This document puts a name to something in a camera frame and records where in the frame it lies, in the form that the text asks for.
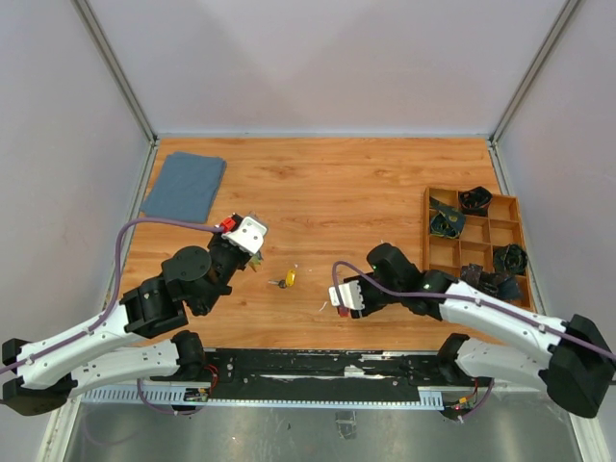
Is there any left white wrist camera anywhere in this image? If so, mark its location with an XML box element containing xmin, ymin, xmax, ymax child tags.
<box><xmin>221</xmin><ymin>214</ymin><xmax>269</xmax><ymax>255</ymax></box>

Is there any left aluminium frame post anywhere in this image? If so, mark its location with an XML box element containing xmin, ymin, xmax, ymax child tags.
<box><xmin>70</xmin><ymin>0</ymin><xmax>158</xmax><ymax>145</ymax></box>

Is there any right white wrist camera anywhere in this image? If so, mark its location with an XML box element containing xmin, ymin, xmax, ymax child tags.
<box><xmin>328</xmin><ymin>280</ymin><xmax>366</xmax><ymax>312</ymax></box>

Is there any yellow tag key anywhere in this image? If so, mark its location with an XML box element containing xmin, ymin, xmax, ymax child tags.
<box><xmin>269</xmin><ymin>269</ymin><xmax>296</xmax><ymax>289</ymax></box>

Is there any rolled dark tie right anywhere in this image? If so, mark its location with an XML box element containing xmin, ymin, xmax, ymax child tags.
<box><xmin>493</xmin><ymin>244</ymin><xmax>527</xmax><ymax>275</ymax></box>

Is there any rolled dark tie top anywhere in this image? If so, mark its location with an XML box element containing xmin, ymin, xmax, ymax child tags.
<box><xmin>458</xmin><ymin>186</ymin><xmax>493</xmax><ymax>217</ymax></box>

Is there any aluminium frame post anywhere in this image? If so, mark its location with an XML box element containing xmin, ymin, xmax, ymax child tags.
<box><xmin>70</xmin><ymin>0</ymin><xmax>158</xmax><ymax>145</ymax></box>
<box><xmin>488</xmin><ymin>0</ymin><xmax>586</xmax><ymax>145</ymax></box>

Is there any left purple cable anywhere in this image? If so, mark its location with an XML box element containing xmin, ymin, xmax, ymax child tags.
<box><xmin>0</xmin><ymin>217</ymin><xmax>237</xmax><ymax>446</ymax></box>

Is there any black mounting base rail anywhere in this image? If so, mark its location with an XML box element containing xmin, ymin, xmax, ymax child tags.
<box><xmin>185</xmin><ymin>348</ymin><xmax>490</xmax><ymax>394</ymax></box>

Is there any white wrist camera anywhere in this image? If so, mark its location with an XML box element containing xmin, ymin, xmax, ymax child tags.
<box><xmin>328</xmin><ymin>280</ymin><xmax>366</xmax><ymax>312</ymax></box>
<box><xmin>221</xmin><ymin>214</ymin><xmax>269</xmax><ymax>255</ymax></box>

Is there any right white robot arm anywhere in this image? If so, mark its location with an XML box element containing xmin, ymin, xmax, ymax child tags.
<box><xmin>328</xmin><ymin>243</ymin><xmax>615</xmax><ymax>419</ymax></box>

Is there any blue folded cloth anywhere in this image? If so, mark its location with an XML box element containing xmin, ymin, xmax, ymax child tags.
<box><xmin>141</xmin><ymin>151</ymin><xmax>227</xmax><ymax>223</ymax></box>

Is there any right aluminium frame post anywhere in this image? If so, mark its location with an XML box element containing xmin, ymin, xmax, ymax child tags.
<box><xmin>488</xmin><ymin>0</ymin><xmax>586</xmax><ymax>145</ymax></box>

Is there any wooden compartment tray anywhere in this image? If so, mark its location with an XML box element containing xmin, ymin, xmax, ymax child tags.
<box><xmin>422</xmin><ymin>187</ymin><xmax>534</xmax><ymax>311</ymax></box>

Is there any grey slotted cable duct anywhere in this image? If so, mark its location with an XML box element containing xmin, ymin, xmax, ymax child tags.
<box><xmin>81</xmin><ymin>383</ymin><xmax>445</xmax><ymax>411</ymax></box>

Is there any large metal keyring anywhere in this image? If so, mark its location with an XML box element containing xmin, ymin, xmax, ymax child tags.
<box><xmin>247</xmin><ymin>252</ymin><xmax>264</xmax><ymax>271</ymax></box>

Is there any rolled dark patterned tie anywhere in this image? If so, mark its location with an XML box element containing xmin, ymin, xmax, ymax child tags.
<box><xmin>429</xmin><ymin>196</ymin><xmax>466</xmax><ymax>239</ymax></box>

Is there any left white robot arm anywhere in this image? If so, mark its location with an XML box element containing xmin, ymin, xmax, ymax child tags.
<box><xmin>2</xmin><ymin>234</ymin><xmax>264</xmax><ymax>416</ymax></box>

